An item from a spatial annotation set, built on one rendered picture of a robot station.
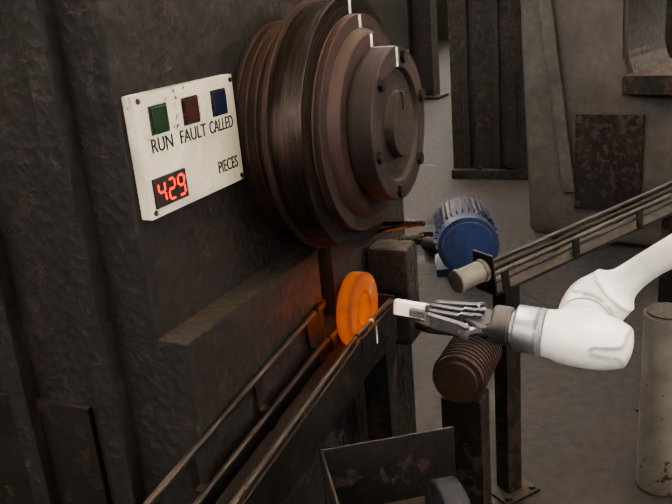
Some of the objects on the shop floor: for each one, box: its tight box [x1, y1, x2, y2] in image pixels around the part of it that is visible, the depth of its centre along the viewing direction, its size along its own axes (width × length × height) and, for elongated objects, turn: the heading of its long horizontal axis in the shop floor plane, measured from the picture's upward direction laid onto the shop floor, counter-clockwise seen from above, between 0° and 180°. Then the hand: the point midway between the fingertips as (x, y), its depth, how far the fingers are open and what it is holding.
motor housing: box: [433, 336, 502, 504], centre depth 194 cm, size 13×22×54 cm, turn 170°
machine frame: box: [0, 0, 417, 504], centre depth 170 cm, size 73×108×176 cm
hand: (411, 309), depth 152 cm, fingers closed
